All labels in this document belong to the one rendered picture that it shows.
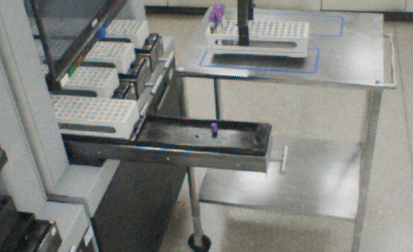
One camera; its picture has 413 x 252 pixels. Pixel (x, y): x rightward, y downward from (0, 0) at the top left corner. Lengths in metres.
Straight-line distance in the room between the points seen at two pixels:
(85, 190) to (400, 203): 1.43
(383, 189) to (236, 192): 0.73
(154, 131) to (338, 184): 0.84
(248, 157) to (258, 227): 0.96
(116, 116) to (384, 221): 1.29
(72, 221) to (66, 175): 0.17
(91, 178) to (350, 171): 1.03
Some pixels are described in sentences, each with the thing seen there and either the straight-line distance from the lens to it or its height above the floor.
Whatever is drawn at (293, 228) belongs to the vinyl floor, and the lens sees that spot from 2.26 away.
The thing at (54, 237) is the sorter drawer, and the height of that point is 0.78.
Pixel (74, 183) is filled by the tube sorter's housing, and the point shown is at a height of 0.73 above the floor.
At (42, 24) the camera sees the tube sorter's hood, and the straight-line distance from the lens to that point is 1.30.
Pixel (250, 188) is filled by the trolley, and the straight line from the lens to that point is 2.01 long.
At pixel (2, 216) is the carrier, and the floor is 0.87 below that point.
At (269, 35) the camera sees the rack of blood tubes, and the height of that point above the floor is 0.90.
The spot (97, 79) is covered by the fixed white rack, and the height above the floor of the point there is 0.86.
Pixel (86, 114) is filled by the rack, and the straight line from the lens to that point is 1.45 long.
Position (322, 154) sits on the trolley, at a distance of 2.17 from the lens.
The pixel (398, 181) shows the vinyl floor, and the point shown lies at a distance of 2.52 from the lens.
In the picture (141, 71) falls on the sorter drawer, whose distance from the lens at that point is 1.70.
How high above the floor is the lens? 1.66
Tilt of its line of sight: 37 degrees down
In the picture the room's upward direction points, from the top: 5 degrees counter-clockwise
